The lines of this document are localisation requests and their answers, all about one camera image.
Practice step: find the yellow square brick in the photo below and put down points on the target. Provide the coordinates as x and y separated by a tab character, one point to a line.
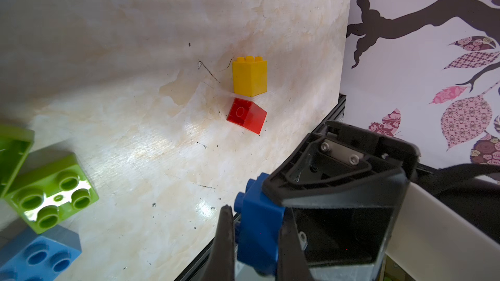
250	76

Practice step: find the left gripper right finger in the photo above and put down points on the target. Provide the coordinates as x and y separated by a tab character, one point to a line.
291	263

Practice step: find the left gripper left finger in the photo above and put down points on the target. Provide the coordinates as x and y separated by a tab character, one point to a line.
221	262

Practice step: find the lime square brick studs up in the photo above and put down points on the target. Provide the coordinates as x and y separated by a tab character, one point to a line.
50	194

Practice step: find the light blue long brick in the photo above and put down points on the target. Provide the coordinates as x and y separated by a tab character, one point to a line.
32	256

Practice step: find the upside-down lime square brick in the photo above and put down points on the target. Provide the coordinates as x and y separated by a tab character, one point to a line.
15	145

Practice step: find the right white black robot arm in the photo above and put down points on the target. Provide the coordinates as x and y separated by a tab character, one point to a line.
448	225

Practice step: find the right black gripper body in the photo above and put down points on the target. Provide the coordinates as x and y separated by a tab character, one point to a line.
349	244

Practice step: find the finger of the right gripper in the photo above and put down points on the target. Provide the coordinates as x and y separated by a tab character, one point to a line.
336	172

